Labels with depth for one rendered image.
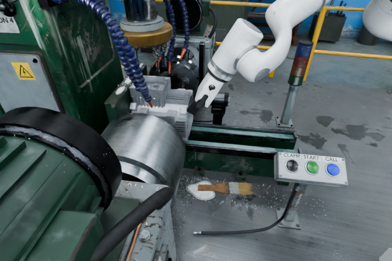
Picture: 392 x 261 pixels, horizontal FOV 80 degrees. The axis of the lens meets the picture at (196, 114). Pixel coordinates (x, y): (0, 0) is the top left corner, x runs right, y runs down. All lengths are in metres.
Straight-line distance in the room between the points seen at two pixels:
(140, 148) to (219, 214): 0.42
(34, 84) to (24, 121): 0.49
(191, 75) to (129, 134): 0.52
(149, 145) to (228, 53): 0.32
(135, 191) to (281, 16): 0.55
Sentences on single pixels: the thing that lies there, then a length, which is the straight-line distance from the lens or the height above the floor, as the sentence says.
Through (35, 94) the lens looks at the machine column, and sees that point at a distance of 0.83.
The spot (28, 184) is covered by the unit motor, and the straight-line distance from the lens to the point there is 0.28.
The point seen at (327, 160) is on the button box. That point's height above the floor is 1.08.
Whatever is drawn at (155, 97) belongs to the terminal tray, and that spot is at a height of 1.12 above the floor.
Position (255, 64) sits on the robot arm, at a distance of 0.61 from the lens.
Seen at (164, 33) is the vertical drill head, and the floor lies 1.33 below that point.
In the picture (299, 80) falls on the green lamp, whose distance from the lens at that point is 1.13.
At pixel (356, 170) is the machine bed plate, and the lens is 1.16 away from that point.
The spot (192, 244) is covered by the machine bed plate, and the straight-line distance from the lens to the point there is 0.80.
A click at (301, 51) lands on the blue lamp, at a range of 1.08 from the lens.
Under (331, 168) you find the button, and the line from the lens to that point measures 0.70.
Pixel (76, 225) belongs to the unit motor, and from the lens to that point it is 0.26.
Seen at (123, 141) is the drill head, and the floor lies 1.16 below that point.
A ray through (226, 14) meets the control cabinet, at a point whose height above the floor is 0.74.
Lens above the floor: 1.52
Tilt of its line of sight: 35 degrees down
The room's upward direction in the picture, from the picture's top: straight up
